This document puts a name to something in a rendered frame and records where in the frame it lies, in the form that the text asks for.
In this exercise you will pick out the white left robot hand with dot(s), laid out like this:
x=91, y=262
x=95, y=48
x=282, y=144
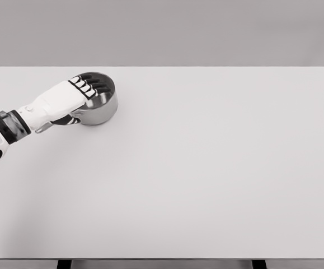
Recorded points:
x=62, y=98

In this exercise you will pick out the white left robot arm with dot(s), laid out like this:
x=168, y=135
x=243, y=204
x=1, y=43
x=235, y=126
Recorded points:
x=8, y=127

